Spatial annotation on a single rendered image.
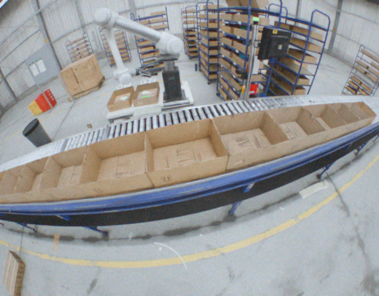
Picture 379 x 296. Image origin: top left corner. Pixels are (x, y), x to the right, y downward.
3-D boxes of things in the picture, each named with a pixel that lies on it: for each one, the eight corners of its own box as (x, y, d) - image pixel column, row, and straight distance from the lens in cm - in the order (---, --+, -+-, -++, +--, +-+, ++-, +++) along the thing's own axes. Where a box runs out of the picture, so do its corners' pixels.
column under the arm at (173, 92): (163, 92, 188) (158, 67, 175) (183, 88, 187) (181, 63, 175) (162, 103, 165) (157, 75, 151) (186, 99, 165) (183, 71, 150)
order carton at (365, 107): (357, 110, 277) (363, 101, 273) (371, 124, 272) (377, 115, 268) (348, 112, 241) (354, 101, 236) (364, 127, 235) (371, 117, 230)
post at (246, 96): (247, 103, 181) (259, 25, 155) (249, 106, 178) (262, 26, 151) (238, 104, 176) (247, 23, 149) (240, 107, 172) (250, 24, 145)
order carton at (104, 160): (152, 148, 100) (145, 130, 88) (155, 188, 83) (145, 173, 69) (101, 160, 113) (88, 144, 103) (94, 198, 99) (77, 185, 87)
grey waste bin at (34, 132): (52, 145, 392) (36, 125, 371) (37, 157, 414) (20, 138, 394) (53, 134, 435) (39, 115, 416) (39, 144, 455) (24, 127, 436)
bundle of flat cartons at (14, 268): (14, 251, 354) (9, 249, 348) (26, 264, 316) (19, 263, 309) (8, 283, 382) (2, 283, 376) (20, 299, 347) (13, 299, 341)
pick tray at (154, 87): (159, 87, 200) (158, 81, 196) (158, 103, 167) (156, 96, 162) (139, 91, 206) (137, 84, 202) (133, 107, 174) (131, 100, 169)
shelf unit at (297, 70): (297, 118, 326) (332, 17, 286) (280, 121, 292) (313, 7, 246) (271, 93, 381) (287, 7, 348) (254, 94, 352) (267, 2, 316)
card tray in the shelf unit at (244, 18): (233, 20, 234) (233, 13, 234) (251, 22, 249) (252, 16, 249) (249, 23, 198) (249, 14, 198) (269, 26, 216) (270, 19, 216)
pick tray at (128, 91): (135, 91, 209) (133, 85, 205) (131, 107, 176) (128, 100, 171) (116, 96, 217) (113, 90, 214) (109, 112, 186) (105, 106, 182)
